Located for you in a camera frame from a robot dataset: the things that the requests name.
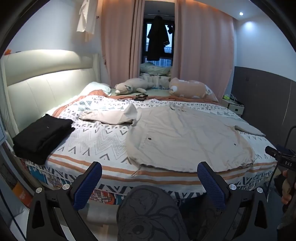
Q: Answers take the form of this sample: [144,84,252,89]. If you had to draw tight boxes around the white hanging garment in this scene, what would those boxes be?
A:
[76,0,96,34]

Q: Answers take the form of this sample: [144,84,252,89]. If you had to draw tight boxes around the colourful printed mattress cover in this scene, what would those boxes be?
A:
[24,159,130,207]

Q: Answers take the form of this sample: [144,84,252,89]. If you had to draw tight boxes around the pink curtain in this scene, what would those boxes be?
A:
[100,0,145,87]
[172,0,236,98]

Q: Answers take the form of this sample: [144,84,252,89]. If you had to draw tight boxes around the pink plush toy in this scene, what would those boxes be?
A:
[169,77,219,102]

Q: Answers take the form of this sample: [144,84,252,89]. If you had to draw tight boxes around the person's right hand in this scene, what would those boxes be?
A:
[282,170,296,205]

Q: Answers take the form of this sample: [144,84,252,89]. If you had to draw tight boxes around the light blue pillow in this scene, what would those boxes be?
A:
[80,82,112,96]

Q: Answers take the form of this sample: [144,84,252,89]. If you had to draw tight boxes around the black hanging coat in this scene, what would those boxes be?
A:
[147,16,170,62]

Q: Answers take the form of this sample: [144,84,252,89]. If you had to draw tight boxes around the grey plush toy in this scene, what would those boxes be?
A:
[115,78,156,96]

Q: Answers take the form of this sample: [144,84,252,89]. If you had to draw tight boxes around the person's leg in printed pants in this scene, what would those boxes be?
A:
[117,185,192,241]

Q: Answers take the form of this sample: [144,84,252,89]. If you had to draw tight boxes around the patterned white orange blanket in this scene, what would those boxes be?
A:
[25,94,279,194]

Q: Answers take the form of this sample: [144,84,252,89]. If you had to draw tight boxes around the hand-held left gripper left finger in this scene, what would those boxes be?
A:
[26,161,102,241]

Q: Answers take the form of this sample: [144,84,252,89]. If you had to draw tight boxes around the beige jacket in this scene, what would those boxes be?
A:
[79,103,266,173]

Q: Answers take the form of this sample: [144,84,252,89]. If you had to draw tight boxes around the black folded clothes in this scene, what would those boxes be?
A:
[12,115,76,165]

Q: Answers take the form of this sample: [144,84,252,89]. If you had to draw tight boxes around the white nightstand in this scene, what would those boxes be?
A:
[221,94,245,115]

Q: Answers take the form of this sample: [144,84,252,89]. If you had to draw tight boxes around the crumpled pale bedding pile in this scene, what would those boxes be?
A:
[139,61,173,90]

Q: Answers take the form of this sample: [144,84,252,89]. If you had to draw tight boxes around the orange box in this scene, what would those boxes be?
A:
[11,182,33,207]

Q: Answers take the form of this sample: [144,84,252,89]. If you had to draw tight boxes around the green bed sheet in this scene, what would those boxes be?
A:
[110,87,176,98]

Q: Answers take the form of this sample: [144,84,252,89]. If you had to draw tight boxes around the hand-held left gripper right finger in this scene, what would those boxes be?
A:
[196,161,278,241]

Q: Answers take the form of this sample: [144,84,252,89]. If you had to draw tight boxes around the cream padded headboard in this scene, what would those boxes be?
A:
[0,49,100,139]

